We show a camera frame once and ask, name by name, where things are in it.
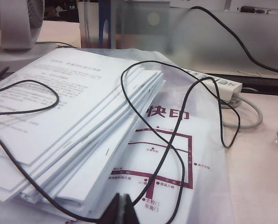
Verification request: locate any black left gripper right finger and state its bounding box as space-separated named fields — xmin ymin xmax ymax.
xmin=123 ymin=194 xmax=140 ymax=224

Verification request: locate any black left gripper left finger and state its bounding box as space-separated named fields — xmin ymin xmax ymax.
xmin=101 ymin=193 xmax=122 ymax=224

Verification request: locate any translucent plastic bag red print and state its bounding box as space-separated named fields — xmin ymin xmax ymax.
xmin=0 ymin=48 xmax=230 ymax=224

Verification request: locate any stack of white printed papers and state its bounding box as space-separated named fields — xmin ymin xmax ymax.
xmin=0 ymin=48 xmax=167 ymax=212

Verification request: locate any white power strip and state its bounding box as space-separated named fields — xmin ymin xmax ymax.
xmin=181 ymin=67 xmax=243 ymax=104

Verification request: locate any long frosted glass partition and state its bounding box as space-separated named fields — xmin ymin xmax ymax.
xmin=113 ymin=0 xmax=278 ymax=79

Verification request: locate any small frosted partition panel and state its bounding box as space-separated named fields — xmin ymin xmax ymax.
xmin=77 ymin=0 xmax=100 ymax=49

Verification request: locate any blue file holder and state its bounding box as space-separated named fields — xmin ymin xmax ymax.
xmin=98 ymin=0 xmax=118 ymax=49

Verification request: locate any white desk fan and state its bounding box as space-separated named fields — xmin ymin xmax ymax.
xmin=0 ymin=0 xmax=58 ymax=70

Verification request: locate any thin black cable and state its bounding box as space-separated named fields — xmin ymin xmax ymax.
xmin=0 ymin=60 xmax=241 ymax=224

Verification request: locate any grey power strip cable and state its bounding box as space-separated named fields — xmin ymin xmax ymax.
xmin=220 ymin=93 xmax=264 ymax=128

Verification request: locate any thick black cable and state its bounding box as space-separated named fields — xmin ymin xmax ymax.
xmin=189 ymin=6 xmax=278 ymax=76

